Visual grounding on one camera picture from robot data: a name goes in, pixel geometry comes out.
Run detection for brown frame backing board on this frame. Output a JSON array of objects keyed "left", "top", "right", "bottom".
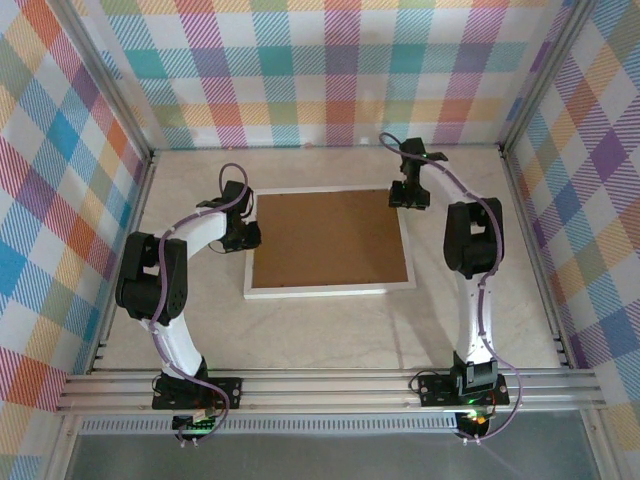
[{"left": 251, "top": 192, "right": 411, "bottom": 290}]

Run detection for white picture frame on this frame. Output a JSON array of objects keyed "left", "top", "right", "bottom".
[{"left": 242, "top": 184, "right": 419, "bottom": 301}]

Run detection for colourful plaid backdrop panel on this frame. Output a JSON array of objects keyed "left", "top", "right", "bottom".
[
  {"left": 0, "top": 0, "right": 151, "bottom": 459},
  {"left": 79, "top": 0, "right": 571, "bottom": 150},
  {"left": 504, "top": 0, "right": 640, "bottom": 446}
]

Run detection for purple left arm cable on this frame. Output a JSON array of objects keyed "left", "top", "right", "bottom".
[{"left": 147, "top": 162, "right": 252, "bottom": 446}]

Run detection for aluminium side rail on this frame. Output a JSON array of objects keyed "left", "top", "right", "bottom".
[
  {"left": 499, "top": 142, "right": 576, "bottom": 371},
  {"left": 87, "top": 149, "right": 159, "bottom": 376}
]

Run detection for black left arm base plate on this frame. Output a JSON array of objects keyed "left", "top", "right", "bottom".
[{"left": 151, "top": 375, "right": 245, "bottom": 412}]

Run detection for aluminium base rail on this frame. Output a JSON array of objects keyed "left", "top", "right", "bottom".
[{"left": 53, "top": 370, "right": 605, "bottom": 417}]

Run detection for aluminium corner post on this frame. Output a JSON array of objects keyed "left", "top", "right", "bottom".
[
  {"left": 47, "top": 0, "right": 154, "bottom": 159},
  {"left": 498, "top": 0, "right": 604, "bottom": 151}
]

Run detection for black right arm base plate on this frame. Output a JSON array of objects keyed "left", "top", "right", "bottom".
[{"left": 416, "top": 370, "right": 511, "bottom": 409}]

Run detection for slotted grey cable duct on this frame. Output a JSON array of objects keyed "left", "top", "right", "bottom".
[{"left": 78, "top": 417, "right": 460, "bottom": 436}]

